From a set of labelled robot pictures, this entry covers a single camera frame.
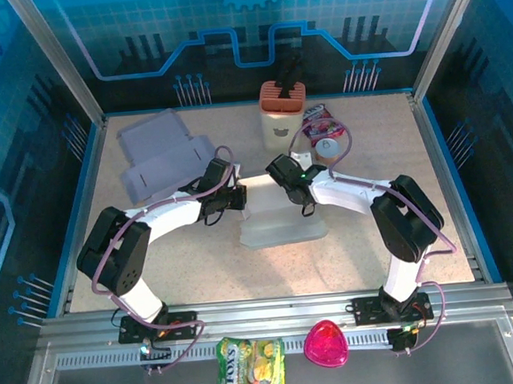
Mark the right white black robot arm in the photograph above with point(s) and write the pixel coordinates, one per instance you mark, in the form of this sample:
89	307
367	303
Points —
350	193

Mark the beige knife block orange top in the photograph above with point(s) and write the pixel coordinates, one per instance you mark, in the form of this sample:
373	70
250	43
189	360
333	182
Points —
280	123

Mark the red purple candy packet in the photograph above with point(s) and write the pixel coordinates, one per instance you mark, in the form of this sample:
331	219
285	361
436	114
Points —
322	129

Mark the aluminium table rail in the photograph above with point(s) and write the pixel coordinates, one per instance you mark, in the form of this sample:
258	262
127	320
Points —
271	317

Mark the pink heart-shaped container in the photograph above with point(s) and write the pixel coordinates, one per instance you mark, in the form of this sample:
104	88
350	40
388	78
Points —
325	344

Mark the green yellow candy bag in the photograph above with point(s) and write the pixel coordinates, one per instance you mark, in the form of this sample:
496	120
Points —
250	368

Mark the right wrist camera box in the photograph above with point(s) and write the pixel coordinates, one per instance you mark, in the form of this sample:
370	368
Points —
301	156

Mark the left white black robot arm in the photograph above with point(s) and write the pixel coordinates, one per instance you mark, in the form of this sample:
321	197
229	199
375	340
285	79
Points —
169	216

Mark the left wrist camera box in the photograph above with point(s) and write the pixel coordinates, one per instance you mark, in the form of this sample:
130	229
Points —
238	173

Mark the aluminium frame post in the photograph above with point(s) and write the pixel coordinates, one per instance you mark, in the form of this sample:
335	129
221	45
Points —
442	21
54	52

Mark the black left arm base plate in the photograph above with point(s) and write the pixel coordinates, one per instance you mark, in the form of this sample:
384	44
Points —
182	324

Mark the small pull-tab can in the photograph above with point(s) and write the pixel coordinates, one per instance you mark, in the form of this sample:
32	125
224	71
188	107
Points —
327	148

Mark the lilac paper box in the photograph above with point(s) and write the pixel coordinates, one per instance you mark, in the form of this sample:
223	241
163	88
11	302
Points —
161	164

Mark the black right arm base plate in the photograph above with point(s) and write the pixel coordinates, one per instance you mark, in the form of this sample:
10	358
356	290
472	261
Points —
368	310

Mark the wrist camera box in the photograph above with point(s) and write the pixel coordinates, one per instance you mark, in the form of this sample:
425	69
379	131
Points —
238	173
301	156

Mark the small black circuit board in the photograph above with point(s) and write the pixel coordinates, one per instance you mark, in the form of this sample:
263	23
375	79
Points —
156	357
403	338

